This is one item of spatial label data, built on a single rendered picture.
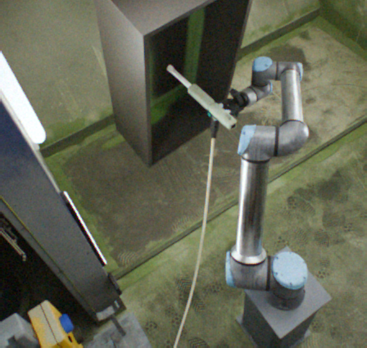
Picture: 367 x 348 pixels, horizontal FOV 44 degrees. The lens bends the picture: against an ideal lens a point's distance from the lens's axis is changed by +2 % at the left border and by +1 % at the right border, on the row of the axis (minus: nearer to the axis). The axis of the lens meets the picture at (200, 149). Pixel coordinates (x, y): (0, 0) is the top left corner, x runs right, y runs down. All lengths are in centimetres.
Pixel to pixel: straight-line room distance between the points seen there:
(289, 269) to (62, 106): 209
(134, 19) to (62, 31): 161
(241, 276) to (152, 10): 114
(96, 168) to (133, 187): 33
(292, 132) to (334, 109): 195
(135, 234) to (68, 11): 159
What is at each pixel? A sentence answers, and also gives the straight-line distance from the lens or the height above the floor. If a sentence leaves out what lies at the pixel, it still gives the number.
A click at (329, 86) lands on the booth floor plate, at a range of 380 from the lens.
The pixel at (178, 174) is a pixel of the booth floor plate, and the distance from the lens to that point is 319.
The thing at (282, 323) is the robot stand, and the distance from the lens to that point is 217.
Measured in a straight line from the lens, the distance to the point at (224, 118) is 202.
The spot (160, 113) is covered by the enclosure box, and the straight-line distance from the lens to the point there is 293.
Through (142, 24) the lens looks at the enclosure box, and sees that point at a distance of 176.
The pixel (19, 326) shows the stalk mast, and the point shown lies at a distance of 121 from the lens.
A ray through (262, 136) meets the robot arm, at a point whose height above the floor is 140.
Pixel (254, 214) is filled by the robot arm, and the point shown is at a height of 112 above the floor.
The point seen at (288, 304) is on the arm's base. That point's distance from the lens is 214.
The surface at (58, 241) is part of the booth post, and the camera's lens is 191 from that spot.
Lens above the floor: 272
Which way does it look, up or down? 54 degrees down
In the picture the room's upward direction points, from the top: 4 degrees counter-clockwise
